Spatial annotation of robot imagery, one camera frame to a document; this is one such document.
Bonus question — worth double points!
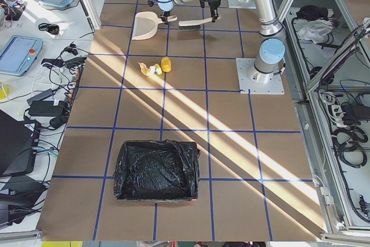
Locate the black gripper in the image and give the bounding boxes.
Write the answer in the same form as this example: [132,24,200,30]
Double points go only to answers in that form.
[199,0,221,23]
[147,0,174,24]

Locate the blue teach pendant lower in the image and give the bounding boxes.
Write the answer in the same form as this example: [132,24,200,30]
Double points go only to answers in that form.
[1,35,43,76]

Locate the white plastic dustpan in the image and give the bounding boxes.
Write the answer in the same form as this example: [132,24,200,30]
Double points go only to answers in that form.
[132,12,177,40]

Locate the black power brick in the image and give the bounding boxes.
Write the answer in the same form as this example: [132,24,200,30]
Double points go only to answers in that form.
[28,100,68,117]

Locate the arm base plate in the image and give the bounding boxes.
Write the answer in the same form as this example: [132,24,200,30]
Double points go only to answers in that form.
[228,0,256,9]
[236,58,285,95]

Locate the white crumpled cloth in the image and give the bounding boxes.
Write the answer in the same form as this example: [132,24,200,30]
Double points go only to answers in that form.
[297,19,333,44]

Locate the black laptop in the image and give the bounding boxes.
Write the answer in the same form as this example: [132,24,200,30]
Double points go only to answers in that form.
[1,111,39,177]

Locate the black-lined trash bin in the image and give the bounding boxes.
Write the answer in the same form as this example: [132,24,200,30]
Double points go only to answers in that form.
[113,139,200,202]

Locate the brown potato-like trash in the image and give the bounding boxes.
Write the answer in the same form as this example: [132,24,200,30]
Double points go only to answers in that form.
[161,57,172,73]

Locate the white hand brush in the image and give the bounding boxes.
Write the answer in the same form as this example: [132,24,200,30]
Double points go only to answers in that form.
[178,16,222,31]

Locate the beige croissant-shaped trash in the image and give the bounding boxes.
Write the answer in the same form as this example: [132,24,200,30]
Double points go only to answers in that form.
[139,62,153,76]

